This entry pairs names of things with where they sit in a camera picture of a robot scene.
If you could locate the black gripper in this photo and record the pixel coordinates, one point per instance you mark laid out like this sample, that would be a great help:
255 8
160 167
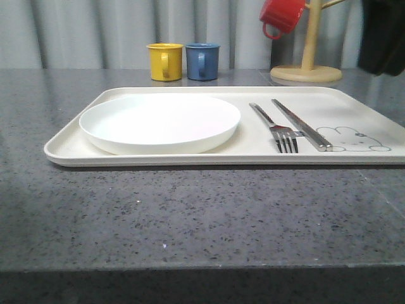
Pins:
382 43

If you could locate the steel chopstick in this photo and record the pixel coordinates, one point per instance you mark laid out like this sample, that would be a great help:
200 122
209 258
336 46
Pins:
308 128
300 130

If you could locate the steel fork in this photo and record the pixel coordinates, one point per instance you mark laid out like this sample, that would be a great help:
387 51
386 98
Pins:
284 137

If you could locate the white round plate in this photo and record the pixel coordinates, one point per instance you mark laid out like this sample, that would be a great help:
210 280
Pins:
161 123

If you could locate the wooden mug tree stand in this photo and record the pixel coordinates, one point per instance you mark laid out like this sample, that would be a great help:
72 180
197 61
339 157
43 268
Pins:
307 71

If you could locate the cream rabbit print tray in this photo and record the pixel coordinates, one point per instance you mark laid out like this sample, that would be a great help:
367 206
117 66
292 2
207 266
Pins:
359 135

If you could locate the red enamel mug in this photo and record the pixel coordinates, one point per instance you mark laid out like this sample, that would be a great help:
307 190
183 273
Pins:
282 15

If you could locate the blue enamel mug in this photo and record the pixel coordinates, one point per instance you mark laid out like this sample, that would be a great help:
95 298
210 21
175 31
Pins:
202 61

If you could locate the yellow enamel mug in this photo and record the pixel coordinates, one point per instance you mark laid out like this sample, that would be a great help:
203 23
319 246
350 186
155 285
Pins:
165 61

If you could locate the grey pleated curtain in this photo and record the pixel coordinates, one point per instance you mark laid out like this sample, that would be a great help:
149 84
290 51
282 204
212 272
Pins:
114 34

